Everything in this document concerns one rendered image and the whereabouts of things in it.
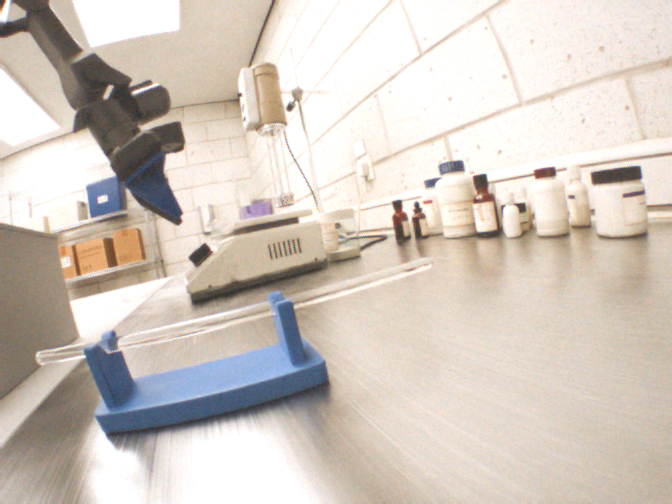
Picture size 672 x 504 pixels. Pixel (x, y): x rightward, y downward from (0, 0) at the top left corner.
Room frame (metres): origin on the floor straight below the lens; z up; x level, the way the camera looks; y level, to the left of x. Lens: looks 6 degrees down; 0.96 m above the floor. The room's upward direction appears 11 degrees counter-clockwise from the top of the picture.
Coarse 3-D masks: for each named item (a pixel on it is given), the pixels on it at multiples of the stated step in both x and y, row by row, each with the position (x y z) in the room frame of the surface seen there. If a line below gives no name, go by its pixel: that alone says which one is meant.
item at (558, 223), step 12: (540, 168) 0.29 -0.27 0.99; (552, 168) 0.29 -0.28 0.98; (540, 180) 0.30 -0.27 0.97; (552, 180) 0.28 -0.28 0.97; (540, 192) 0.29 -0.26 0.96; (552, 192) 0.28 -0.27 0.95; (564, 192) 0.28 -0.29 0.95; (540, 204) 0.30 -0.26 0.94; (552, 204) 0.28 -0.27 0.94; (564, 204) 0.28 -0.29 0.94; (540, 216) 0.30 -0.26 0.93; (552, 216) 0.28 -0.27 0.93; (564, 216) 0.28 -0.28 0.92; (540, 228) 0.30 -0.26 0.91; (552, 228) 0.28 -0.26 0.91; (564, 228) 0.28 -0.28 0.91
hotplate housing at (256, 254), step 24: (240, 240) 0.36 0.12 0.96; (264, 240) 0.37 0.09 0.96; (288, 240) 0.39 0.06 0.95; (312, 240) 0.41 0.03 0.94; (216, 264) 0.34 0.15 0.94; (240, 264) 0.35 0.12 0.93; (264, 264) 0.37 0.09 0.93; (288, 264) 0.38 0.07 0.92; (312, 264) 0.41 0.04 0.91; (192, 288) 0.32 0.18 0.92; (216, 288) 0.34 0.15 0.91; (240, 288) 0.35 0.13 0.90
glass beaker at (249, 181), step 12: (252, 168) 0.42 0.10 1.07; (264, 168) 0.44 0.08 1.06; (240, 180) 0.42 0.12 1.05; (252, 180) 0.42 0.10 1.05; (264, 180) 0.43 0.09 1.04; (240, 192) 0.42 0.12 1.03; (252, 192) 0.42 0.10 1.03; (264, 192) 0.43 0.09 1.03; (240, 204) 0.43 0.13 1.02; (252, 204) 0.42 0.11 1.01; (264, 204) 0.43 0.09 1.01; (240, 216) 0.43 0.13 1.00; (252, 216) 0.42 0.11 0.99
